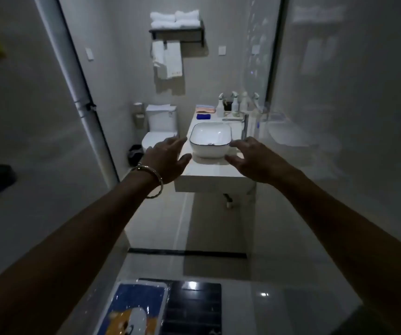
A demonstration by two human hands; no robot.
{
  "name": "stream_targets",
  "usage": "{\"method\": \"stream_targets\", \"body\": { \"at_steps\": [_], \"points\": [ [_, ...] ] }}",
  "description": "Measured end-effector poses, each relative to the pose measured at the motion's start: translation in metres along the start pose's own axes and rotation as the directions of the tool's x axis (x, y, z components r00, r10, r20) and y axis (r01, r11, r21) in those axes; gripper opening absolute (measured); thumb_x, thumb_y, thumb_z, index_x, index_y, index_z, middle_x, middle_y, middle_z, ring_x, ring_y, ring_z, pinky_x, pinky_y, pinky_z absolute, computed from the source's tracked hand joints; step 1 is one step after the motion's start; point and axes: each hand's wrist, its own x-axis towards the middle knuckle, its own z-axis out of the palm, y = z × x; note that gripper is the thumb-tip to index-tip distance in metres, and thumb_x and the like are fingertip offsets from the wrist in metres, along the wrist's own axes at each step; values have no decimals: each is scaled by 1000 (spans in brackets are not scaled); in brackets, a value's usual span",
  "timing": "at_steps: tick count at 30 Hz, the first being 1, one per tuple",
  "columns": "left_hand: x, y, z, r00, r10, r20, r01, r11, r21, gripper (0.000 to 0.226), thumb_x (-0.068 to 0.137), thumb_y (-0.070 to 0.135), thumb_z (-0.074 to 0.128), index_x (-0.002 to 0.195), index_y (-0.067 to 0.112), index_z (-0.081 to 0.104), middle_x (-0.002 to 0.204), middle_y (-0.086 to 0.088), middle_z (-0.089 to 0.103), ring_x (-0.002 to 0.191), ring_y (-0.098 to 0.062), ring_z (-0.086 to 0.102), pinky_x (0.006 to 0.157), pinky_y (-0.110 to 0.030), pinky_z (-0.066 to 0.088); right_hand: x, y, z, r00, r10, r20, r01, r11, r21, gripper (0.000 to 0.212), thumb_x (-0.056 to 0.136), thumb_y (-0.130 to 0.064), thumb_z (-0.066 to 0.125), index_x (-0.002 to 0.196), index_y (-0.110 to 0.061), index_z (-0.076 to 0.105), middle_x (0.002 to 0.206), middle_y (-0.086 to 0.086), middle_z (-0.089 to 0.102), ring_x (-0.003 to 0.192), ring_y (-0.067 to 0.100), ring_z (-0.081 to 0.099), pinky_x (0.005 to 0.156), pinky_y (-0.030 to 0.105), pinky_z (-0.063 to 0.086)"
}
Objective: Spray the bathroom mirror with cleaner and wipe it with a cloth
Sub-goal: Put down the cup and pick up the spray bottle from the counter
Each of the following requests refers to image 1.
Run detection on white vanity counter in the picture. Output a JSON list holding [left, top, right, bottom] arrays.
[[174, 105, 257, 196]]

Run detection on blue cartoon dog mat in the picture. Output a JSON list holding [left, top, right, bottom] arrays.
[[94, 280, 170, 335]]

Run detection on silver wrist bangle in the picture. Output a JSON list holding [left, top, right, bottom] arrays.
[[131, 164, 164, 199]]

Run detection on person's right forearm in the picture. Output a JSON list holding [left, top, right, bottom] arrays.
[[272, 167, 401, 335]]

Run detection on person's left hand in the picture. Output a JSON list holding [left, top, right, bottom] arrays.
[[140, 137, 193, 185]]

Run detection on toilet paper holder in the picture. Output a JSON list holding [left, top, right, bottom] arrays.
[[133, 102, 145, 129]]

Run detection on person's right hand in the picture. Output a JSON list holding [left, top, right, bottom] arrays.
[[224, 136, 293, 185]]

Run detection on hanging white towel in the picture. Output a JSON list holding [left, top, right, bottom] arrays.
[[151, 40, 166, 79], [164, 41, 184, 80]]

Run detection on black door threshold strip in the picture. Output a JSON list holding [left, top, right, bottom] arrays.
[[127, 248, 247, 259]]

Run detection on white toilet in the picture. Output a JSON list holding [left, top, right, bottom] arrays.
[[141, 104, 179, 152]]

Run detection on white basin with dark rim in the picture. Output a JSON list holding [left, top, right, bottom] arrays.
[[189, 122, 233, 159]]

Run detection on person's left forearm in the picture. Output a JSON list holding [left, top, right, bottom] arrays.
[[0, 167, 160, 335]]

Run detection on black wall towel rack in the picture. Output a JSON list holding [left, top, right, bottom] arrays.
[[149, 26, 205, 48]]

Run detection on folded white towel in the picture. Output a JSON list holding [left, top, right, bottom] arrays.
[[175, 10, 201, 28], [150, 12, 177, 29]]

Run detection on black waste bin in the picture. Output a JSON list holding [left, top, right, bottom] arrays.
[[127, 144, 145, 167]]

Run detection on chrome faucet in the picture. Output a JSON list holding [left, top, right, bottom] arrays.
[[222, 114, 249, 140]]

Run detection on black floor mat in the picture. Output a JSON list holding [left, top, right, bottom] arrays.
[[139, 278, 222, 335]]

